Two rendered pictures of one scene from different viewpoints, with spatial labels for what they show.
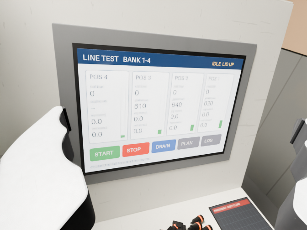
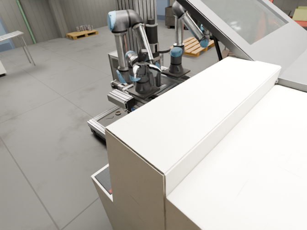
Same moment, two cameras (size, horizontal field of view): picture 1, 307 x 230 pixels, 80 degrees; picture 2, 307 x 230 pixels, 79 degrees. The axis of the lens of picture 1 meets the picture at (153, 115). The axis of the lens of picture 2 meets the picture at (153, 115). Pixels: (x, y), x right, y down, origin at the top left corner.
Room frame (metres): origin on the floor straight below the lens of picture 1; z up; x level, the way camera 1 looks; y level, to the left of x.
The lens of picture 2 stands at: (0.99, -0.30, 1.87)
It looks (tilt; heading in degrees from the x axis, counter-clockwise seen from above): 37 degrees down; 162
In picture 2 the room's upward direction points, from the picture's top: 4 degrees counter-clockwise
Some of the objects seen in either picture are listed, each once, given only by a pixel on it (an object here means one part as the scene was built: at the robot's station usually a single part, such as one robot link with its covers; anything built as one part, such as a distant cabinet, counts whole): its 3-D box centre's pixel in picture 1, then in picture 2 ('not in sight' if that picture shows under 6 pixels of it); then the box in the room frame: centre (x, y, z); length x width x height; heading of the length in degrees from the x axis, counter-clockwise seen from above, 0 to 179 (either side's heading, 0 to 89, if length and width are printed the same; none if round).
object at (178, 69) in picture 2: not in sight; (176, 66); (-0.69, 0.54, 1.09); 0.15 x 0.15 x 0.10
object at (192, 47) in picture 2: not in sight; (193, 46); (-4.03, 2.77, 0.07); 1.40 x 0.96 x 0.13; 119
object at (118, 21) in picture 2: not in sight; (122, 50); (-0.46, -0.03, 1.41); 0.15 x 0.12 x 0.55; 91
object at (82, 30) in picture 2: not in sight; (82, 31); (-7.71, -0.27, 0.15); 1.10 x 0.76 x 0.31; 117
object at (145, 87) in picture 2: not in sight; (142, 84); (-0.46, 0.10, 1.09); 0.15 x 0.15 x 0.10
